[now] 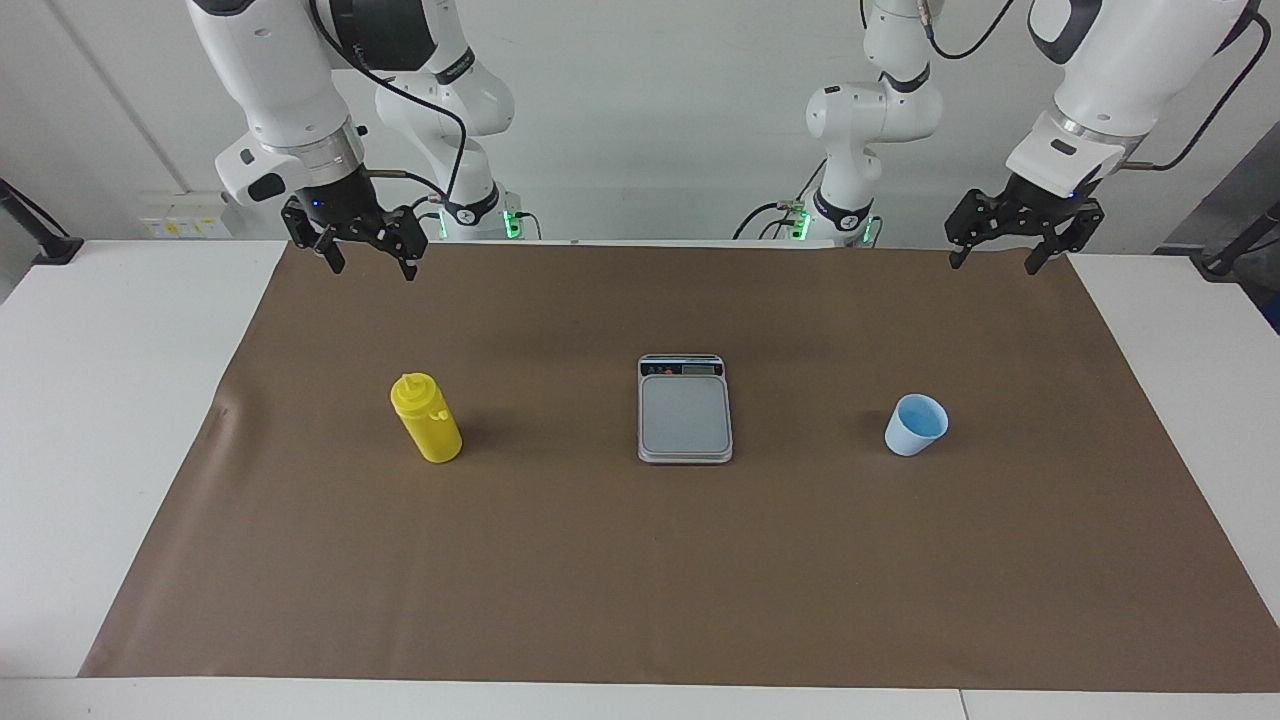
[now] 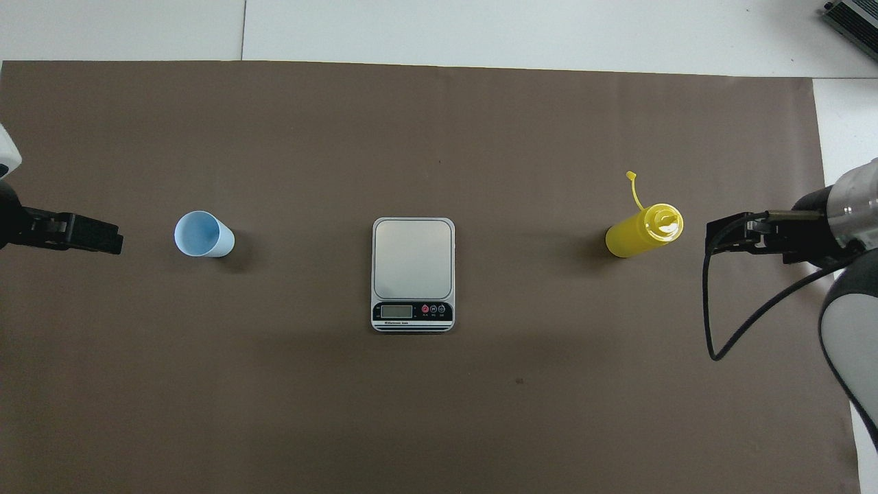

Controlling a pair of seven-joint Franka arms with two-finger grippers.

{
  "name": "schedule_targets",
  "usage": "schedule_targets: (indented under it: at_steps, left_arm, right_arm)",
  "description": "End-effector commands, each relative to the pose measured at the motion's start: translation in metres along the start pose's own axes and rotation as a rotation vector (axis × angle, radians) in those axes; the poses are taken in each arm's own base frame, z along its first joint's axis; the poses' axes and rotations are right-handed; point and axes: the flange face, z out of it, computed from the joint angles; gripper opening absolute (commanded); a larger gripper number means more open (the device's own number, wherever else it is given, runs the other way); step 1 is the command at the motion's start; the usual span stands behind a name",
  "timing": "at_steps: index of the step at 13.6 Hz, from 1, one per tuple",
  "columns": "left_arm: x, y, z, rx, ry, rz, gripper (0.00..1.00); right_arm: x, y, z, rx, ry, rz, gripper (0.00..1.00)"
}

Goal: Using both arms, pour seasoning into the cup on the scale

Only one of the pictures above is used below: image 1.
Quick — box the black clamp mount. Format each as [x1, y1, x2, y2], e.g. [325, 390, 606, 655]
[1190, 200, 1280, 279]
[0, 178, 85, 266]

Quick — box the brown paper mat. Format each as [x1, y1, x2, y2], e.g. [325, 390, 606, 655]
[78, 240, 1280, 693]

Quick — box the dark grey panel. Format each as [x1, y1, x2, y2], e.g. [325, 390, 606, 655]
[1158, 125, 1280, 256]

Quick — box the white wall socket box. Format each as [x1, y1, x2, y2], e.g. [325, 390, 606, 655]
[138, 190, 244, 239]

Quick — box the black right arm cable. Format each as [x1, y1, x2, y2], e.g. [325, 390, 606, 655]
[310, 0, 469, 206]

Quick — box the light blue plastic cup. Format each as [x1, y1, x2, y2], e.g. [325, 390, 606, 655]
[884, 393, 950, 458]

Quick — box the black base cable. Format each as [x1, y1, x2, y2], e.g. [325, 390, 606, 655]
[733, 160, 827, 241]

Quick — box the silver digital kitchen scale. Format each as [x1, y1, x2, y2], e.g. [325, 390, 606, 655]
[637, 353, 734, 465]

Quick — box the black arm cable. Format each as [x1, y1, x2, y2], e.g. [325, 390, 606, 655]
[1125, 10, 1273, 173]
[310, 0, 469, 206]

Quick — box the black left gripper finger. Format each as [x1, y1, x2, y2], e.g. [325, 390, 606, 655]
[945, 190, 1001, 271]
[1025, 200, 1106, 276]

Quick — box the black looped cable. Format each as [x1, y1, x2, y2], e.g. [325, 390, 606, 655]
[922, 0, 1017, 62]

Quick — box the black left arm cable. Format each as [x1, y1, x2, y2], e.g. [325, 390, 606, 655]
[1125, 10, 1273, 173]

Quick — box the yellow squeeze bottle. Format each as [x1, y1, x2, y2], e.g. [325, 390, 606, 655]
[390, 372, 464, 465]

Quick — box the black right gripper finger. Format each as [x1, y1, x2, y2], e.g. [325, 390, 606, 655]
[283, 196, 347, 275]
[385, 210, 429, 282]

